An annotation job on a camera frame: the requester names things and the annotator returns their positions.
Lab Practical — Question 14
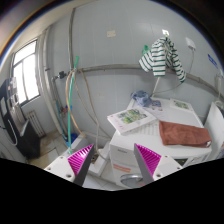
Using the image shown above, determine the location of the white washing machine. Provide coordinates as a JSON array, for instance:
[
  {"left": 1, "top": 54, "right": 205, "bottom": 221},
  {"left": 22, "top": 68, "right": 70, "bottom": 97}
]
[{"left": 110, "top": 98, "right": 212, "bottom": 189}]

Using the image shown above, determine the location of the brown folded towel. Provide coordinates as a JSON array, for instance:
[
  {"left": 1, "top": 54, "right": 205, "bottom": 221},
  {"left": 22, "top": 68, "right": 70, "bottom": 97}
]
[{"left": 159, "top": 121, "right": 212, "bottom": 148}]

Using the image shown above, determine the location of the white radiator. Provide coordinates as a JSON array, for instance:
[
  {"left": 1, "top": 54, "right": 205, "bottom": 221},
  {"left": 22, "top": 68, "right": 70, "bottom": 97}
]
[{"left": 26, "top": 111, "right": 45, "bottom": 138}]

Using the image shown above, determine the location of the horizontal grey wall pipe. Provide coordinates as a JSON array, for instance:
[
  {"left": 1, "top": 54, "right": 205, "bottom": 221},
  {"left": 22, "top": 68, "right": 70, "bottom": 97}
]
[{"left": 52, "top": 64, "right": 224, "bottom": 101}]

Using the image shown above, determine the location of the black water dispenser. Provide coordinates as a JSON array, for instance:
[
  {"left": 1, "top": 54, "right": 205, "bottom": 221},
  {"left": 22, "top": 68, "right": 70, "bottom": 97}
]
[{"left": 0, "top": 77, "right": 40, "bottom": 159}]

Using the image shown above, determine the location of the green white striped shirt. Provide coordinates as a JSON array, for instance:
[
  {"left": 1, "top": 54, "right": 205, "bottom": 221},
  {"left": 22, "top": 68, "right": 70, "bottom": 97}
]
[{"left": 139, "top": 37, "right": 186, "bottom": 83}]

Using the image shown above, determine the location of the green mop handle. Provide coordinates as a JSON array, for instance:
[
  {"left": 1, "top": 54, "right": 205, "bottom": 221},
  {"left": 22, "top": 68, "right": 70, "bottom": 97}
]
[{"left": 66, "top": 55, "right": 80, "bottom": 151}]

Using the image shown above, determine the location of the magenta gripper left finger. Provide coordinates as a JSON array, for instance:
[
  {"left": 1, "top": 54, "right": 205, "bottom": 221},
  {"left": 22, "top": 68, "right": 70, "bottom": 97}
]
[{"left": 45, "top": 144, "right": 94, "bottom": 186}]

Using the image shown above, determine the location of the white paper leaflet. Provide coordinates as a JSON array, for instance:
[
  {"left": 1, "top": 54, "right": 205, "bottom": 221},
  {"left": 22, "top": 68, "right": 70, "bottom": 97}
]
[{"left": 170, "top": 99, "right": 193, "bottom": 111}]

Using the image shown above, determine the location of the blue crumpled cloth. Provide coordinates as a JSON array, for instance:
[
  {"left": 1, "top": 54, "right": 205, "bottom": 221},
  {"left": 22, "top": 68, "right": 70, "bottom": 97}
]
[{"left": 131, "top": 90, "right": 152, "bottom": 107}]

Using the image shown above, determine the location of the window with white frame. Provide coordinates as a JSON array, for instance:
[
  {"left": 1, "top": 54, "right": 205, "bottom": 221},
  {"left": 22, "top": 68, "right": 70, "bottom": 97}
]
[{"left": 12, "top": 40, "right": 40, "bottom": 105}]

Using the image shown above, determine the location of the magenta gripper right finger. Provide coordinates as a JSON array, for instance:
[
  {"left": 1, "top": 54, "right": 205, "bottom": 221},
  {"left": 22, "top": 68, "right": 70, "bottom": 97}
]
[{"left": 134, "top": 144, "right": 182, "bottom": 184}]

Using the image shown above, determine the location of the white wall switch plate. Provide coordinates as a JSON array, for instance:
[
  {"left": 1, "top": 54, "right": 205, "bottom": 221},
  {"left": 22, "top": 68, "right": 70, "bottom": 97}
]
[{"left": 107, "top": 30, "right": 116, "bottom": 38}]

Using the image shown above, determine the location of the white illustrated book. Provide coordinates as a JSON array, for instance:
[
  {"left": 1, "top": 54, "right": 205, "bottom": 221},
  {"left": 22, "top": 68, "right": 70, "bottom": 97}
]
[{"left": 107, "top": 106, "right": 156, "bottom": 134}]

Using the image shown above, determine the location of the beige hose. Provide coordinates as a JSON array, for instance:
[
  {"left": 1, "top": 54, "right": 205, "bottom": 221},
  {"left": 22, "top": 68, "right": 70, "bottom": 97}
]
[{"left": 64, "top": 69, "right": 87, "bottom": 140}]

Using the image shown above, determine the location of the vertical grey wall pipe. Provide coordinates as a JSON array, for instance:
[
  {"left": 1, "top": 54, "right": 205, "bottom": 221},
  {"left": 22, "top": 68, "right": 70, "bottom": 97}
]
[{"left": 68, "top": 8, "right": 76, "bottom": 69}]

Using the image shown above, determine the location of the white wall socket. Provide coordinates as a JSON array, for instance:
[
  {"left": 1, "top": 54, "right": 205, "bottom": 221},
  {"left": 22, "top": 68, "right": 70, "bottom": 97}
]
[{"left": 185, "top": 37, "right": 196, "bottom": 51}]

